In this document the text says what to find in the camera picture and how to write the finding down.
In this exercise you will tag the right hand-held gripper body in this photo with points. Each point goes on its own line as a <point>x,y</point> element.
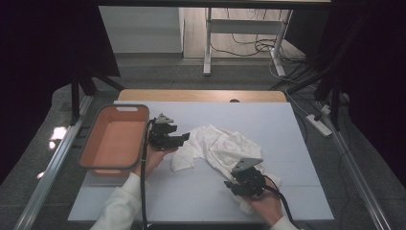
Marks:
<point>250,182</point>

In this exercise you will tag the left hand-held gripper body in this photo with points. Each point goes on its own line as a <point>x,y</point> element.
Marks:
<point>159,135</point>

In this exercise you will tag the white baby garment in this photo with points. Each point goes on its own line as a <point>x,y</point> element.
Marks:
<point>220,148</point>

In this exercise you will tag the orange basket with grey rim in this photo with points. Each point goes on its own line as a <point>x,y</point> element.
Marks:
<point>118,140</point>

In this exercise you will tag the person's left hand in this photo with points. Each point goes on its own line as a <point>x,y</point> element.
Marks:
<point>153,163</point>

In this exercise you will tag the person's right hand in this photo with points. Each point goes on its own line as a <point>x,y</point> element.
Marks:
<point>266,207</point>

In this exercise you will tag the wooden table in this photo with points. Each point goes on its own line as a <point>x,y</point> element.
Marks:
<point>191,96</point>

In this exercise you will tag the white table cover board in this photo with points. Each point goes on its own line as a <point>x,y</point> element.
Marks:
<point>239,115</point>

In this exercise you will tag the white power strip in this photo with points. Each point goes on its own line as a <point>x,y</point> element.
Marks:
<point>319,125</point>

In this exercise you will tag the black stand legs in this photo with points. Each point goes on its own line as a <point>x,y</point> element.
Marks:
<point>75,102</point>
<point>335,108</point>

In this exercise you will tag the small white plug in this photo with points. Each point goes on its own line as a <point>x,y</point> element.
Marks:
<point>326,109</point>

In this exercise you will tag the white cabinet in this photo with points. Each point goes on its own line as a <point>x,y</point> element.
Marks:
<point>140,28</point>

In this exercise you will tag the dark curtain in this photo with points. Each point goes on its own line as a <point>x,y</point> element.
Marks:
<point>38,48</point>
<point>376,64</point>

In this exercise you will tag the aluminium rail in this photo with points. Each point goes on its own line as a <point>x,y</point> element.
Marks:
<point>48,179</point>
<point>360,182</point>

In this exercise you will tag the white desk frame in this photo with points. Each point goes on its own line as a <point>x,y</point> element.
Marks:
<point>242,26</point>

